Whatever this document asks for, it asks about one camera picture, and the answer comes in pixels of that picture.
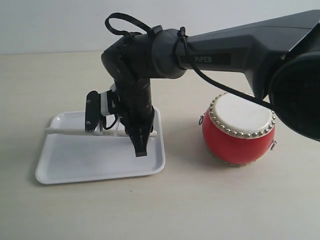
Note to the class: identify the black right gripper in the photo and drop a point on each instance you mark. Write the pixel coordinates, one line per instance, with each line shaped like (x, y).
(137, 112)

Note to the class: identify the white drumstick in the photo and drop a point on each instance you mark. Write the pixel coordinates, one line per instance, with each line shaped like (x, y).
(80, 132)

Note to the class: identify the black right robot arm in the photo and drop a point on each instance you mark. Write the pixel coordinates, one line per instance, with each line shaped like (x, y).
(274, 63)

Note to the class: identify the small red drum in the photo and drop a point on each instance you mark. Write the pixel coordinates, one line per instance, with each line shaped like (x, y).
(237, 131)

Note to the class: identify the white rectangular plastic tray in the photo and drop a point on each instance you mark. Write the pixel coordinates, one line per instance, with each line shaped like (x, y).
(82, 158)

